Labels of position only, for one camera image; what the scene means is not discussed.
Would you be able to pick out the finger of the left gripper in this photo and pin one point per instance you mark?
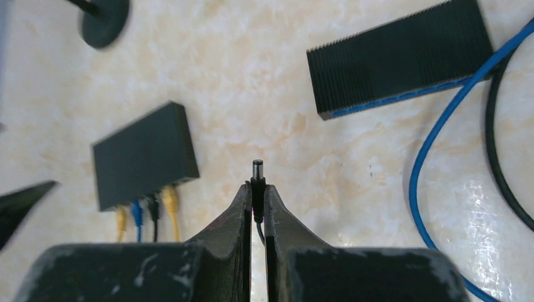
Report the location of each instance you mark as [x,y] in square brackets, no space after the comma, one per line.
[16,205]

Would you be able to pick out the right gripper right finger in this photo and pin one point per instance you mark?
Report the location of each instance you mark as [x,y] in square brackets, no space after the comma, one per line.
[302,267]

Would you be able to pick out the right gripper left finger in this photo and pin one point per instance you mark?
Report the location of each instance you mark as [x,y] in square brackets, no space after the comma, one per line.
[213,265]

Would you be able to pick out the small black wall plug adapter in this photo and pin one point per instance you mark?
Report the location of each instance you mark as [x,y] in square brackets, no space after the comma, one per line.
[258,186]

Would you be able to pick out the large black network switch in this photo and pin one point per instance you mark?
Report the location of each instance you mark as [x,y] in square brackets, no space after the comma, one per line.
[144,156]

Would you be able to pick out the small black ribbed network switch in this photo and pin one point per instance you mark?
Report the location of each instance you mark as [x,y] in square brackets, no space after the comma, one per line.
[435,49]

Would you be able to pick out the black round-base microphone stand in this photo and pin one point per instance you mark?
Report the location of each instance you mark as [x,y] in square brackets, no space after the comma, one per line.
[102,21]

